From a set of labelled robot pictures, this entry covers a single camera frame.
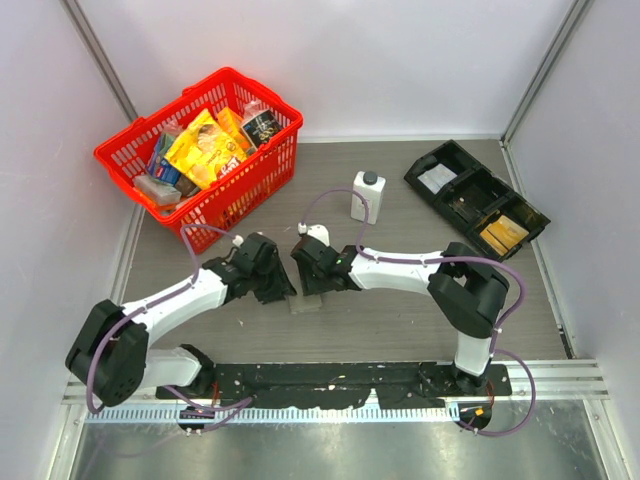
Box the grey leather card holder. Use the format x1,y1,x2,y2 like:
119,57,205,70
288,295,323,315

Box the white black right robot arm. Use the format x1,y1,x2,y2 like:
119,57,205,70
291,233,510,395

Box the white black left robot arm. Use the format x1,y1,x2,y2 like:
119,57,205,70
65,233,296,414

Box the silver cards in tray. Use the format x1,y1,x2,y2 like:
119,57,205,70
417,164,457,194

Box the black VIP cards in tray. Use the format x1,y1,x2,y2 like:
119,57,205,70
448,185,494,223

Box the black three-compartment card tray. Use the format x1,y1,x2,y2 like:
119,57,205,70
404,140,550,261

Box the gold cards stack in tray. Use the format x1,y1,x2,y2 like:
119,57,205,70
480,215,529,257

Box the white bottle grey cap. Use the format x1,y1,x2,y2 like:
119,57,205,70
350,171,386,225

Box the red plastic shopping basket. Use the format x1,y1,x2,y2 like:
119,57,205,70
94,67,303,253

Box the yellow classic chips bag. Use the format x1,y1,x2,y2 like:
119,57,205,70
165,109,248,190

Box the clear wrapped pale package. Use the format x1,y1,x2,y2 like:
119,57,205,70
133,175,181,206

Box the blue snack box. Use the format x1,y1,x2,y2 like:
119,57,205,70
146,133,181,186

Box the black labelled snack jar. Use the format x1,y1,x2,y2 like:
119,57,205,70
242,110,282,148

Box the orange snack packet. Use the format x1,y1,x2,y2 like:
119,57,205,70
216,107,255,155

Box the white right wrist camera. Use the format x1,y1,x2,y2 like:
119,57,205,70
297,222,330,246

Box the white slotted cable duct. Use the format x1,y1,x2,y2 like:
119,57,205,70
86,402,459,424

